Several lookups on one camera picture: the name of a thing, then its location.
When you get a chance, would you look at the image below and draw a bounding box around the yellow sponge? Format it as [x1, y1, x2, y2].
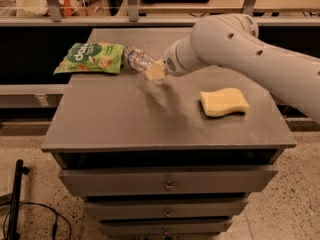
[200, 88, 249, 117]

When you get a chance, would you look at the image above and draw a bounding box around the grey drawer cabinet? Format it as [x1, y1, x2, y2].
[40, 26, 298, 240]

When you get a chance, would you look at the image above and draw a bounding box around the green rice chip bag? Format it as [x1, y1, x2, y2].
[54, 42, 125, 74]

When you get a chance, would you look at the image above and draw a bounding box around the middle grey drawer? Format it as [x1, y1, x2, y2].
[85, 198, 248, 220]

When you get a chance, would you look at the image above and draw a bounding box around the bottom grey drawer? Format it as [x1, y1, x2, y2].
[99, 219, 232, 236]

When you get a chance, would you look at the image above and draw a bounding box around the top grey drawer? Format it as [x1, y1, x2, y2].
[59, 165, 277, 197]

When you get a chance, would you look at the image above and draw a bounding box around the clear plastic water bottle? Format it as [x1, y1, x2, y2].
[123, 46, 159, 80]

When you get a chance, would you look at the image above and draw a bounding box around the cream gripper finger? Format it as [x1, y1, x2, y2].
[145, 60, 167, 81]

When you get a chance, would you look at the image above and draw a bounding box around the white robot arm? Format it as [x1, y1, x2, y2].
[145, 14, 320, 123]

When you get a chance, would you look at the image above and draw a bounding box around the metal railing frame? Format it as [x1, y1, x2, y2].
[0, 0, 320, 25]

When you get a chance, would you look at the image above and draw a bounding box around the black stand pole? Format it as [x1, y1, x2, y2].
[7, 159, 29, 240]

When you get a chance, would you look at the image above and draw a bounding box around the black cable on floor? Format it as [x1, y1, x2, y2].
[0, 201, 73, 240]

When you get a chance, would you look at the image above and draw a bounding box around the grey drawer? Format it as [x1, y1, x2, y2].
[85, 198, 248, 220]
[99, 219, 232, 236]
[59, 165, 277, 197]

